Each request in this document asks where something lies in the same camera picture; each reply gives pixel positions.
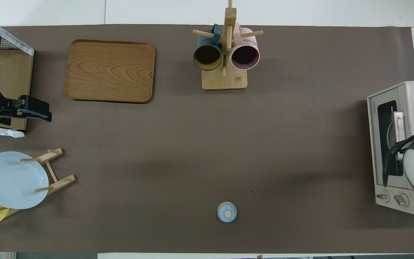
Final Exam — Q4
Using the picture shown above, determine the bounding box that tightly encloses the glass oven door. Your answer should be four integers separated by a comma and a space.
368, 86, 414, 190

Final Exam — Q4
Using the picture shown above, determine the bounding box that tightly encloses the pale green plate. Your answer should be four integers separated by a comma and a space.
386, 121, 398, 150

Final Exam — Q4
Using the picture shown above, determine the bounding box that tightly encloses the white checked fabric liner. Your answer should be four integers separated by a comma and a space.
0, 14, 35, 138

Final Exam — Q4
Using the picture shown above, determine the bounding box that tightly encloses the light blue plate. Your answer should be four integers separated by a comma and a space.
0, 151, 49, 210

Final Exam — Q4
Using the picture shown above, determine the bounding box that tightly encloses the wooden plate rack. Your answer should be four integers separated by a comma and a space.
0, 148, 76, 218

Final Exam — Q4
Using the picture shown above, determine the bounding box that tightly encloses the wooden serving tray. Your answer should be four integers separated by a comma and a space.
64, 39, 156, 104

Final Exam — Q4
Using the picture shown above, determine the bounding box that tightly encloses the dark blue mug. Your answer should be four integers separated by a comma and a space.
193, 24, 223, 72

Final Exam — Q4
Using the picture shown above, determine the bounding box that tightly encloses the wooden mug rack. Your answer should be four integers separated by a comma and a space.
193, 0, 264, 90

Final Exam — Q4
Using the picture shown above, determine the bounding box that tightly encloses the blue bell with wooden knob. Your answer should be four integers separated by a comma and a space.
217, 201, 238, 223

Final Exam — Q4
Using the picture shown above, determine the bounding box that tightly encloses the pink mug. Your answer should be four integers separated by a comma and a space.
231, 22, 261, 71

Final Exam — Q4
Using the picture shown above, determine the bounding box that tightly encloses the brown table mat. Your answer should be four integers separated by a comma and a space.
0, 24, 414, 254

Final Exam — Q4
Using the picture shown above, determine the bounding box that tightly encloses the black wire basket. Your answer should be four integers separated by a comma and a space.
0, 14, 35, 138

